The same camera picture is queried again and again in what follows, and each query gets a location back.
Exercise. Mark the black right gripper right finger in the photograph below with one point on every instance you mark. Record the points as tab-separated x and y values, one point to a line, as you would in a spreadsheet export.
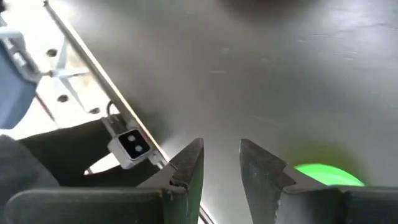
326	205

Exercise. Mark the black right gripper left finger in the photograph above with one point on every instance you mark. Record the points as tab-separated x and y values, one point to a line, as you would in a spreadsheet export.
102	207

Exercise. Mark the bright green plastic bowl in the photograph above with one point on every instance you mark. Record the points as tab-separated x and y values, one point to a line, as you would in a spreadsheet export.
328	175

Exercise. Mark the blue grey box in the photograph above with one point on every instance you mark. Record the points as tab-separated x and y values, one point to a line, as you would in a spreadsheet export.
14	87

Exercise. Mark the white table-level camera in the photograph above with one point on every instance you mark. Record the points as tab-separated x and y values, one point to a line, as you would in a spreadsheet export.
130	147

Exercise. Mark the aluminium table frame rail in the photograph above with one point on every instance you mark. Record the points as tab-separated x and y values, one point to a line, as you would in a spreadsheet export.
102	81

